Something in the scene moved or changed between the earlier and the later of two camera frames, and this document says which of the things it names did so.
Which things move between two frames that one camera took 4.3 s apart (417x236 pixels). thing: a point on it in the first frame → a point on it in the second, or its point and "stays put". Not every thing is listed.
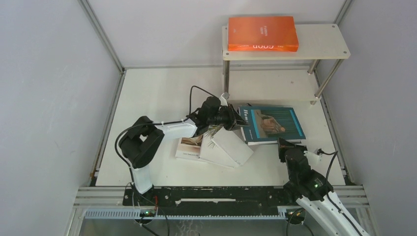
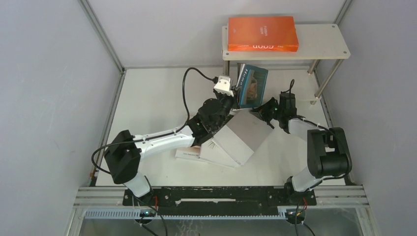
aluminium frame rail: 99,30 stays put
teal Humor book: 266,125 → 251,84
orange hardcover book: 270,33 stays put
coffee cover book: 190,147 stays put
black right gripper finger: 282,143 → 261,112
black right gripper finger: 300,147 → 266,106
